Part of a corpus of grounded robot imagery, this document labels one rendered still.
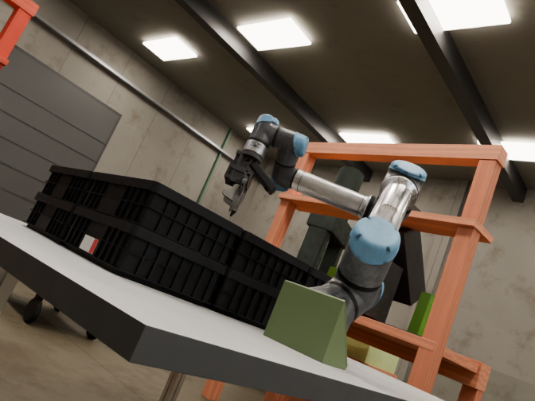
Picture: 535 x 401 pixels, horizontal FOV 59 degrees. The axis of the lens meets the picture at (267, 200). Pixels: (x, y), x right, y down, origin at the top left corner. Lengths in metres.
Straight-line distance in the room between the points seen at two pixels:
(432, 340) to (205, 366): 2.23
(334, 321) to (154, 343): 0.61
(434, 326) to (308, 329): 1.71
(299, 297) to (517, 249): 9.46
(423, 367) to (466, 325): 7.56
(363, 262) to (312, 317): 0.18
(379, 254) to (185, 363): 0.66
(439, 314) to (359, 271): 1.63
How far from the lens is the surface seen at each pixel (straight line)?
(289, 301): 1.14
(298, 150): 1.57
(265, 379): 0.68
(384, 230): 1.17
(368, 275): 1.16
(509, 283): 10.29
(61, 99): 10.96
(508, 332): 10.08
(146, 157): 11.96
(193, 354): 0.57
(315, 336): 1.08
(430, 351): 2.74
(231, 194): 1.50
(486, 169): 2.99
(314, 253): 5.00
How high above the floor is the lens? 0.76
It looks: 12 degrees up
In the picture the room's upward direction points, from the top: 23 degrees clockwise
